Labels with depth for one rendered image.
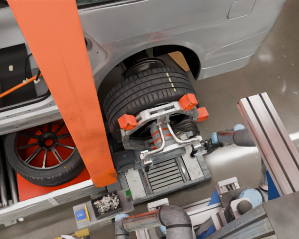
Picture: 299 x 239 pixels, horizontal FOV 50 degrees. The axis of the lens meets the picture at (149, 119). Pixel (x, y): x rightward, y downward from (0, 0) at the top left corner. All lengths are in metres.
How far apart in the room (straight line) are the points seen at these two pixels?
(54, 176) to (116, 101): 0.82
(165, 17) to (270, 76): 2.11
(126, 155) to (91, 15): 1.30
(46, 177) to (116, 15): 1.38
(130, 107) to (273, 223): 1.29
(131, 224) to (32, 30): 1.08
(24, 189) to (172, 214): 1.64
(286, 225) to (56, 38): 0.81
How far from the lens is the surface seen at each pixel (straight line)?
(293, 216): 0.97
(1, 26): 2.86
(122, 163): 2.64
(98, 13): 1.73
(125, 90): 2.08
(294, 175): 1.00
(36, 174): 2.61
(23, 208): 2.74
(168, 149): 2.06
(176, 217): 1.47
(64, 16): 0.94
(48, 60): 1.06
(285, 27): 4.29
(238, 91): 3.55
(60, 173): 2.57
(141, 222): 1.64
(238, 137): 1.82
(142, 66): 2.35
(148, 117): 1.99
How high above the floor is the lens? 2.90
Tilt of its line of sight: 64 degrees down
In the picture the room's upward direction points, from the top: 4 degrees clockwise
